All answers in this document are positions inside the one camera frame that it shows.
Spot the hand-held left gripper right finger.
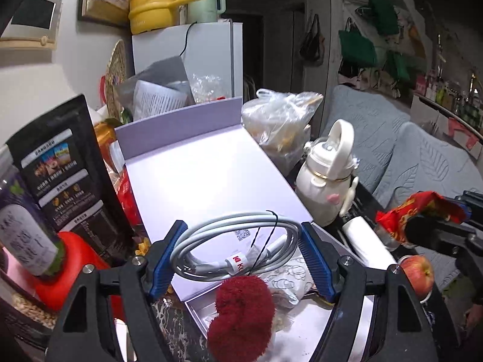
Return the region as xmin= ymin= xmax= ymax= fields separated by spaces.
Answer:
xmin=301 ymin=221 xmax=440 ymax=362

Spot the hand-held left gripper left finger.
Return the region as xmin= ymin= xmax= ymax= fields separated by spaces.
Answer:
xmin=45 ymin=219 xmax=188 ymax=362

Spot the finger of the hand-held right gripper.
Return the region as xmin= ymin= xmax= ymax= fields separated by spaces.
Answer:
xmin=455 ymin=190 xmax=483 ymax=215
xmin=405 ymin=214 xmax=478 ymax=258

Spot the red snack packet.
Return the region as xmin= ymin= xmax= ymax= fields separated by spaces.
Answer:
xmin=375 ymin=192 xmax=469 ymax=251

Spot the white cable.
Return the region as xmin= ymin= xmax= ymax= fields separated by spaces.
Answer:
xmin=170 ymin=211 xmax=302 ymax=281

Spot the red fluffy plush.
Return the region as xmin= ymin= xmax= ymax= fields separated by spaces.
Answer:
xmin=207 ymin=275 xmax=275 ymax=362

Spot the lavender box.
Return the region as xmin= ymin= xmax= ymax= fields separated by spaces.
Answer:
xmin=114 ymin=97 xmax=376 ymax=362

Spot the silver printed pouch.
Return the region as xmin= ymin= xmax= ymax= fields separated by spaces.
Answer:
xmin=260 ymin=254 xmax=321 ymax=307

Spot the red apple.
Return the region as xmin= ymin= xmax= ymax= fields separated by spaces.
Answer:
xmin=400 ymin=255 xmax=435 ymax=299

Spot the white tissue pack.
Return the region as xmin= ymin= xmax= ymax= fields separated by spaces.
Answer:
xmin=341 ymin=217 xmax=397 ymax=268

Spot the red package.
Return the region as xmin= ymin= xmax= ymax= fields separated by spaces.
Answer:
xmin=113 ymin=170 xmax=146 ymax=234

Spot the red container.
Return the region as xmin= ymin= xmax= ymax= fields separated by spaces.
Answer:
xmin=34 ymin=231 xmax=125 ymax=321

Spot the white kettle-shaped bottle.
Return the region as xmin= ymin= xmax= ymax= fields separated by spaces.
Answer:
xmin=295 ymin=119 xmax=359 ymax=227

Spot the row of glass bottles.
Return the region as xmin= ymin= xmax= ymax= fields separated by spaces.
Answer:
xmin=415 ymin=66 xmax=483 ymax=129

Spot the black printed pouch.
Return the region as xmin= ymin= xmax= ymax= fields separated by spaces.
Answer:
xmin=5 ymin=94 xmax=134 ymax=268

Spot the golden tin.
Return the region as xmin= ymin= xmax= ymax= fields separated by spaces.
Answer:
xmin=94 ymin=121 xmax=118 ymax=155

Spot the white label bottle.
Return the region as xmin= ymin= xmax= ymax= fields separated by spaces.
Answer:
xmin=0 ymin=147 xmax=69 ymax=278

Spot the clear jar of nuts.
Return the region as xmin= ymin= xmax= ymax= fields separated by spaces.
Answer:
xmin=0 ymin=268 xmax=61 ymax=351

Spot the plastic bag of food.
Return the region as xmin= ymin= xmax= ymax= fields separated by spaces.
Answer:
xmin=241 ymin=88 xmax=324 ymax=167

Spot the green tote bag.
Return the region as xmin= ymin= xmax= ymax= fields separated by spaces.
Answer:
xmin=338 ymin=29 xmax=378 ymax=66
xmin=368 ymin=0 xmax=400 ymax=36
xmin=385 ymin=51 xmax=411 ymax=84

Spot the white printed paper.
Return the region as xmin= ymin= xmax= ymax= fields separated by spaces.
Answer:
xmin=133 ymin=80 xmax=189 ymax=120

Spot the crinkly clear bag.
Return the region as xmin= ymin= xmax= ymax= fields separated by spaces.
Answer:
xmin=190 ymin=73 xmax=232 ymax=103

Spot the grey mailer bag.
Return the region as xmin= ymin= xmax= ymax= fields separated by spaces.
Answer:
xmin=113 ymin=56 xmax=195 ymax=121

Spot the woven fan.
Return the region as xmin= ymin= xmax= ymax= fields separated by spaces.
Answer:
xmin=105 ymin=40 xmax=127 ymax=119

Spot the white fridge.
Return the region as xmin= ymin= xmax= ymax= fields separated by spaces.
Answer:
xmin=132 ymin=21 xmax=244 ymax=100

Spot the dark hanging bag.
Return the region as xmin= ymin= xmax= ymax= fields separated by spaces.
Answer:
xmin=300 ymin=14 xmax=325 ymax=66

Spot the yellow pot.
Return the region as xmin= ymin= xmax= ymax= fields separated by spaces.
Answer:
xmin=126 ymin=0 xmax=206 ymax=35

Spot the green kettle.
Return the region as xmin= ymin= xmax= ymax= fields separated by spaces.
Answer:
xmin=187 ymin=0 xmax=226 ymax=25

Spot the black power cable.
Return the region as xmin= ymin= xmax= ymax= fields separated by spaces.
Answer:
xmin=179 ymin=23 xmax=197 ymax=62

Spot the wall intercom panel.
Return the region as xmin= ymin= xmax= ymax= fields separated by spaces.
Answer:
xmin=0 ymin=0 xmax=63 ymax=50

